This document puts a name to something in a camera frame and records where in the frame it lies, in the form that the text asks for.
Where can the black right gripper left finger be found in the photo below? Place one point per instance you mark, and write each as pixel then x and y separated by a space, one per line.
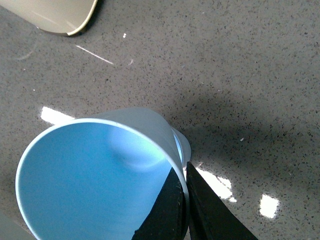
pixel 166 220

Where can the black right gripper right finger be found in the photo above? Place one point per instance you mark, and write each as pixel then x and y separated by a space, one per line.
pixel 210 219

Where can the light blue plastic cup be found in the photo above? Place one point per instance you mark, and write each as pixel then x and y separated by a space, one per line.
pixel 97 178

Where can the cream white toaster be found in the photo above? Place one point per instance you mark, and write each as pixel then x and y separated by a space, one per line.
pixel 64 17

